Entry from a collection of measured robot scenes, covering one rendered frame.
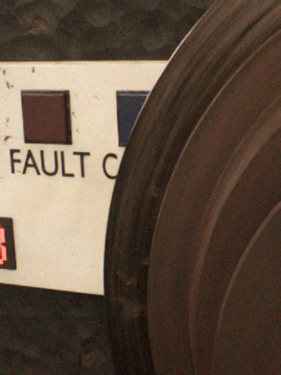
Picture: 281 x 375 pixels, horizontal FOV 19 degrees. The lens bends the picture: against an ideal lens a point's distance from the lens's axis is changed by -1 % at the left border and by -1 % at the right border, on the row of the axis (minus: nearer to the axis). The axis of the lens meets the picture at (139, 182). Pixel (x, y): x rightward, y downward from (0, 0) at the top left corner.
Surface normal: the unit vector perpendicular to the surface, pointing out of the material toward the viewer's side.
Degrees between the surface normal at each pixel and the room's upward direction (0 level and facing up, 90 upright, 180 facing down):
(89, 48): 90
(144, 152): 90
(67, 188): 90
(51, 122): 90
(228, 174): 64
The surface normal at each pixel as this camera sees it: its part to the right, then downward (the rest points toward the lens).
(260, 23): -0.39, 0.23
